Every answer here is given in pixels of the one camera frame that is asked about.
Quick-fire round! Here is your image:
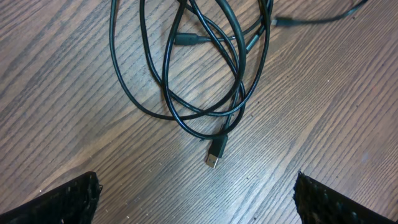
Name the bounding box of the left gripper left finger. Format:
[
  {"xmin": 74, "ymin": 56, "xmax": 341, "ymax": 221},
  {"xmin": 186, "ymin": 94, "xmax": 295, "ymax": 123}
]
[{"xmin": 1, "ymin": 171, "xmax": 103, "ymax": 224}]

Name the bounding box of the thin black USB-C cable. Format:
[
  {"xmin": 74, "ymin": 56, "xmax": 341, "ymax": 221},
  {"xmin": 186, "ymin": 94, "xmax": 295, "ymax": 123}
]
[{"xmin": 271, "ymin": 0, "xmax": 369, "ymax": 28}]

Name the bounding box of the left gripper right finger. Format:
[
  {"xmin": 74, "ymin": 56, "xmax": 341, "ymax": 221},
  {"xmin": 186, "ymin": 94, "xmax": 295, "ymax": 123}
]
[{"xmin": 293, "ymin": 172, "xmax": 397, "ymax": 224}]

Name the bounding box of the black USB cable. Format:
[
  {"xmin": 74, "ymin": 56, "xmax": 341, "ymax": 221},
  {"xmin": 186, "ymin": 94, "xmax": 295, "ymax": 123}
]
[{"xmin": 108, "ymin": 0, "xmax": 274, "ymax": 169}]

